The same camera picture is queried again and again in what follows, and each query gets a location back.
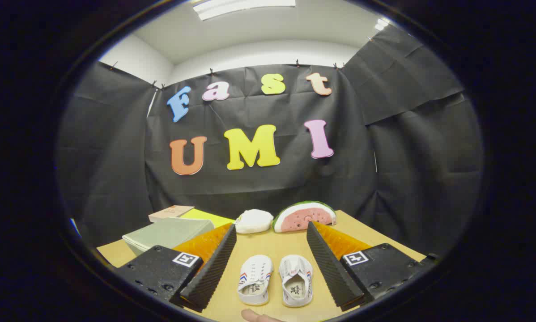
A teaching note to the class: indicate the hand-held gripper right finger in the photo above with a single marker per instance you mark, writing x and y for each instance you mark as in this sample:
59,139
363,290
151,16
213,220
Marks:
330,268

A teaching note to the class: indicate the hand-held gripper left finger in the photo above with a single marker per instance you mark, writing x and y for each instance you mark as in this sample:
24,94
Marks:
214,268

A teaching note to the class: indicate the white canvas shoe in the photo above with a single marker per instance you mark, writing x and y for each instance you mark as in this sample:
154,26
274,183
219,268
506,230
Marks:
254,279
296,281

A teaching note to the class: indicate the grey-green fabric storage box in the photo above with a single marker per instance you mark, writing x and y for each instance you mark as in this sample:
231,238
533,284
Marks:
165,232

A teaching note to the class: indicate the yellow book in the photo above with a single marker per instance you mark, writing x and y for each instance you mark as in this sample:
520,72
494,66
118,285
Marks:
207,217

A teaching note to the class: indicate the watermelon slice plush toy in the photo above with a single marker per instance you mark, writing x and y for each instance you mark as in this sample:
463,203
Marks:
301,218

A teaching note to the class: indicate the white plush toy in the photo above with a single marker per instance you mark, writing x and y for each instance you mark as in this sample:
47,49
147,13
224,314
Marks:
253,221

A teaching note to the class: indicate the beige book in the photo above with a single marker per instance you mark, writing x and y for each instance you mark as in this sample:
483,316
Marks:
169,212

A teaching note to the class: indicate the small ceiling light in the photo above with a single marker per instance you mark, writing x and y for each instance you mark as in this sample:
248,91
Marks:
381,24

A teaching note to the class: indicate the long ceiling light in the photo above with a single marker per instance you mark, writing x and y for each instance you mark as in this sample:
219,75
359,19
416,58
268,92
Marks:
243,8

